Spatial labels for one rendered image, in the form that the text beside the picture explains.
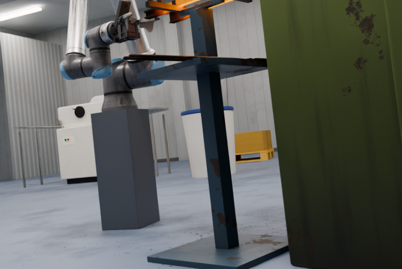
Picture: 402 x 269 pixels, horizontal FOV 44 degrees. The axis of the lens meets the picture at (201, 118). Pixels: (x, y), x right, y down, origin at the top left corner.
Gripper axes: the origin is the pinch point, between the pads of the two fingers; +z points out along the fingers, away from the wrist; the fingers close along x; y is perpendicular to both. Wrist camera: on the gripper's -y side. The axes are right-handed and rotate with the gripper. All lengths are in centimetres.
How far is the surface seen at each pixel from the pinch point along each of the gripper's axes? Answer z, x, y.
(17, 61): -906, -449, -176
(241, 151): -320, -478, 74
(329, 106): 78, 11, 47
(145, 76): 16.2, 19.3, 27.9
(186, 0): 22.8, 1.0, 0.7
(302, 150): 67, 9, 58
